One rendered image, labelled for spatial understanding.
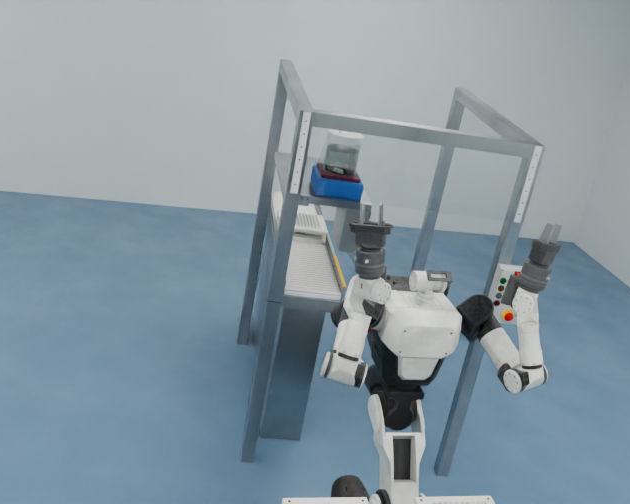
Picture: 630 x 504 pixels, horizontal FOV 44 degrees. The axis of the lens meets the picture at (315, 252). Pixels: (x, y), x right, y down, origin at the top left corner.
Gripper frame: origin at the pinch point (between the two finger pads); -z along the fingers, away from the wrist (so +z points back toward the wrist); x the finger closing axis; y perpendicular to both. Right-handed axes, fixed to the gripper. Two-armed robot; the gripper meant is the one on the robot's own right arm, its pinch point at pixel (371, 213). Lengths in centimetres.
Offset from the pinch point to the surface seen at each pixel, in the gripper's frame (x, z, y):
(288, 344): -62, 90, -110
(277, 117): -92, -10, -179
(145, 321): -178, 116, -183
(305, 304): -50, 65, -100
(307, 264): -57, 53, -124
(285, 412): -65, 128, -115
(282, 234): -55, 29, -81
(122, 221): -267, 88, -313
